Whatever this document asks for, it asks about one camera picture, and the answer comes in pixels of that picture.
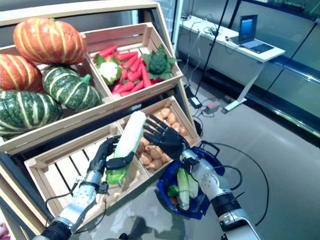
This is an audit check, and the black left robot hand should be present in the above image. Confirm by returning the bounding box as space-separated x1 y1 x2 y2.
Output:
86 136 136 180

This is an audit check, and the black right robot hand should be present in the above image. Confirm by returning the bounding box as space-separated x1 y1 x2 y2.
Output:
142 114 191 162

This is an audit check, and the blue plastic shopping basket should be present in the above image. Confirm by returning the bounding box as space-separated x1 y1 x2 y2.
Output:
156 140 226 221

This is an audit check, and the brown potato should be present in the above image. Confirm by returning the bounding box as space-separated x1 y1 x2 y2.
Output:
147 159 164 171
139 152 154 165
159 152 173 164
144 145 161 155

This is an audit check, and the wooden potato crate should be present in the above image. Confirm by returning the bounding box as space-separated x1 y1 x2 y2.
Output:
116 96 202 178

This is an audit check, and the wooden cabbage crate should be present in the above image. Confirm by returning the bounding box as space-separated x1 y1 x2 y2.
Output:
23 122 151 218

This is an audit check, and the black power adapter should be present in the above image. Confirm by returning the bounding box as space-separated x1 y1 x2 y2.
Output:
187 96 203 109

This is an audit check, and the round green vegetable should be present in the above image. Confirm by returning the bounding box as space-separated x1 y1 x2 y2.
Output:
167 184 180 198

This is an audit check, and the wooden pumpkin crate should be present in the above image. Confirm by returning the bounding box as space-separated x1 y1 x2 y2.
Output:
0 43 115 156

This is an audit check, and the red orange carrot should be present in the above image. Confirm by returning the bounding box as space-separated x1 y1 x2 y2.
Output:
141 62 153 88
129 79 145 93
112 81 136 95
126 71 143 82
96 44 118 58
116 51 139 62
129 56 143 73

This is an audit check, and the green broccoli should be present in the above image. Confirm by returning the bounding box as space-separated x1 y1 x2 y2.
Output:
141 44 177 81

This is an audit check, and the green striped pumpkin with stem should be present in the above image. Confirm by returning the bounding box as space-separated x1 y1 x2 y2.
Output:
41 64 104 112

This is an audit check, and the large green striped pumpkin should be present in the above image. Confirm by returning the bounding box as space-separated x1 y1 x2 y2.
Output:
0 90 64 140

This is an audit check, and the white cauliflower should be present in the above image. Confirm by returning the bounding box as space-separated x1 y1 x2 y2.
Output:
93 53 123 86

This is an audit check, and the black tripod pole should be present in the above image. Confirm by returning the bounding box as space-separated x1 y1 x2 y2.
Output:
194 0 230 100

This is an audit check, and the wooden carrot crate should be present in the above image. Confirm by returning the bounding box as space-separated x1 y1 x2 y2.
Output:
82 21 184 106

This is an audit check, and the white desk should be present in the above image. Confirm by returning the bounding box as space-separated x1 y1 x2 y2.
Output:
178 18 286 115

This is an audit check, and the flat orange pumpkin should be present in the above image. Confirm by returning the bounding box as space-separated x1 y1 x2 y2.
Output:
0 53 47 95

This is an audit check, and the white framed glass cabinet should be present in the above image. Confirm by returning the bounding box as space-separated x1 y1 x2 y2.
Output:
159 0 196 51

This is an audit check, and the round orange pumpkin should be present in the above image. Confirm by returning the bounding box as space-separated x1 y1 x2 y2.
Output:
12 17 88 66

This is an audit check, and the open laptop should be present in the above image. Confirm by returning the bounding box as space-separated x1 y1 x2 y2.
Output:
229 14 274 55

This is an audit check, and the wooden display shelf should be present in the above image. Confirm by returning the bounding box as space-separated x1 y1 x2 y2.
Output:
0 0 198 240

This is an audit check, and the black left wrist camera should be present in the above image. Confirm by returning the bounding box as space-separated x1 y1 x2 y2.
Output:
96 181 110 196

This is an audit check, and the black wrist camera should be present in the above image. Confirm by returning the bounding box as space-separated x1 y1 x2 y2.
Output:
96 181 110 196
183 156 200 173

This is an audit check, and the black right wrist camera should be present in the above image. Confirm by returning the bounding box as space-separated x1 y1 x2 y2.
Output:
183 156 200 173

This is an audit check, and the grey power strip red switch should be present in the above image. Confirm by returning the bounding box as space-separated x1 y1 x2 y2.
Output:
201 101 222 116

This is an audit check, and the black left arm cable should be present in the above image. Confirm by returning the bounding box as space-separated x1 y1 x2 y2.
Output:
44 182 108 228

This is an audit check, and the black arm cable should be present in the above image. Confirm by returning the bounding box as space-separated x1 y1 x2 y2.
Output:
44 182 108 228
219 164 245 198

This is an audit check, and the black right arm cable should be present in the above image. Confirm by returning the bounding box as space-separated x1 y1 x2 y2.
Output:
219 164 245 198

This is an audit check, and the black floor cable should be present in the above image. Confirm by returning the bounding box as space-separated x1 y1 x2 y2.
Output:
199 142 271 226

